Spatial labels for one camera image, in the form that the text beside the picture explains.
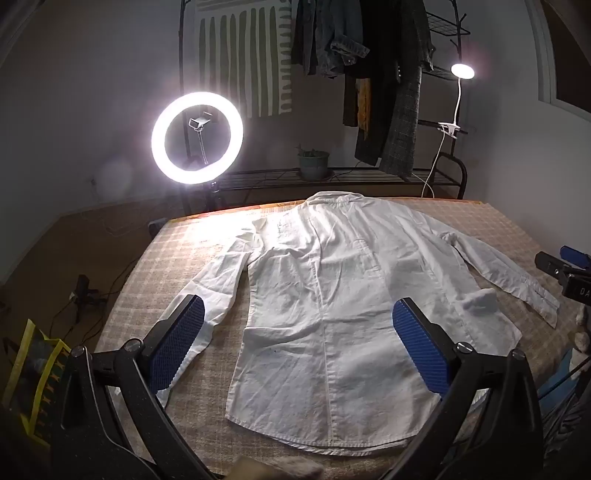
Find yellow green bag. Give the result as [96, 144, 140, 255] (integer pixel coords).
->
[4, 318, 72, 448]

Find black metal clothes rack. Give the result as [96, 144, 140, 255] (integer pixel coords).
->
[178, 0, 472, 217]

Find green striped wall hanging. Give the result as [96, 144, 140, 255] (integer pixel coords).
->
[196, 0, 295, 118]

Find yellow garment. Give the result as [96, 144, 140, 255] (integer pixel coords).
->
[342, 76, 373, 134]

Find beige checkered blanket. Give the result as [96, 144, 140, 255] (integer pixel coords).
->
[92, 198, 591, 480]

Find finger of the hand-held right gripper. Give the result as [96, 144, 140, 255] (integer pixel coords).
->
[534, 251, 570, 278]
[560, 246, 591, 269]

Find blue cloth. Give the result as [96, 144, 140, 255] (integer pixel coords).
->
[542, 348, 585, 416]

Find blue denim jacket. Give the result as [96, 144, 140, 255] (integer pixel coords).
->
[292, 0, 370, 78]

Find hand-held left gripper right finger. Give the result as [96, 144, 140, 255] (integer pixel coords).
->
[392, 298, 546, 480]

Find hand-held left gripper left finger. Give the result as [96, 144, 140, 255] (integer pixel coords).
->
[51, 294, 218, 480]

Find black floor stand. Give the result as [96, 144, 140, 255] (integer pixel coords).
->
[69, 274, 109, 324]

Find white long-sleeved shirt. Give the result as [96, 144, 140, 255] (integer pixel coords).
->
[154, 191, 561, 455]

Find white clip lamp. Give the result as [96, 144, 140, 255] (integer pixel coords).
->
[437, 63, 476, 138]

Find potted plant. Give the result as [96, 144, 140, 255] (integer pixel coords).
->
[295, 145, 331, 181]

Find grey plaid coat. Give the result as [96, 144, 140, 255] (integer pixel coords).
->
[355, 0, 435, 180]

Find ring light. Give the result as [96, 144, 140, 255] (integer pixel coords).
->
[151, 91, 244, 217]

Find phone holder clamp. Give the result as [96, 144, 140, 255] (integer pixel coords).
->
[188, 111, 212, 162]

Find black hanging garment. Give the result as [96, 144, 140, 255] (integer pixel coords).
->
[344, 0, 402, 153]

